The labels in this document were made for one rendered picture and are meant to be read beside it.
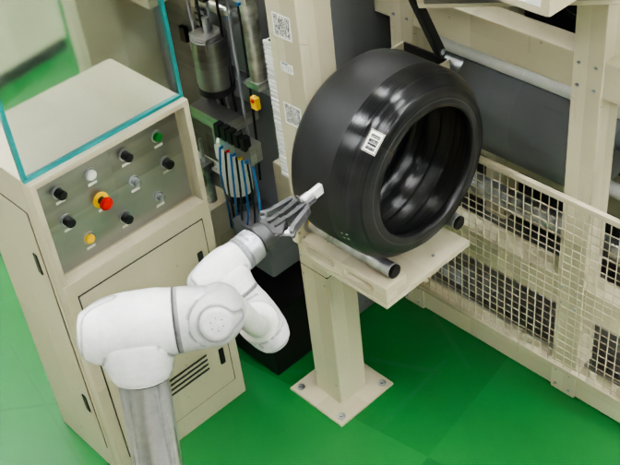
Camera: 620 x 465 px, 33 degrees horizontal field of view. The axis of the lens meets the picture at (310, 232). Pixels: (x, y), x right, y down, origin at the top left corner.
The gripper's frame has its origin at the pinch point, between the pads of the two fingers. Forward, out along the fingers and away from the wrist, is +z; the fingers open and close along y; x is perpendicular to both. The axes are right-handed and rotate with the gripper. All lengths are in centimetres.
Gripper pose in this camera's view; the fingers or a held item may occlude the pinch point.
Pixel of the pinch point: (312, 195)
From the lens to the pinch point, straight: 274.3
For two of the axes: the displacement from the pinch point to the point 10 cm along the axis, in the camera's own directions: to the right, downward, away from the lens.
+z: 7.0, -6.0, 4.0
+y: -6.9, -4.1, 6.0
